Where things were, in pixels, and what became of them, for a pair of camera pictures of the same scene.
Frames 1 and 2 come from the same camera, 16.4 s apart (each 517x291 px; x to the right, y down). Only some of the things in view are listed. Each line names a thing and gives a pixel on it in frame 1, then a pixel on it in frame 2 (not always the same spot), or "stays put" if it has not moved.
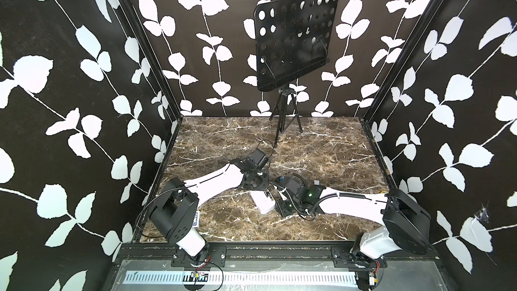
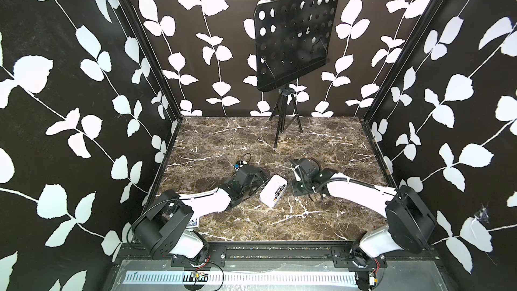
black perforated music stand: x=293 y=36 stays put
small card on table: x=196 y=221 stays put
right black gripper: x=281 y=211 -> x=294 y=188
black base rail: x=134 y=252 stays put
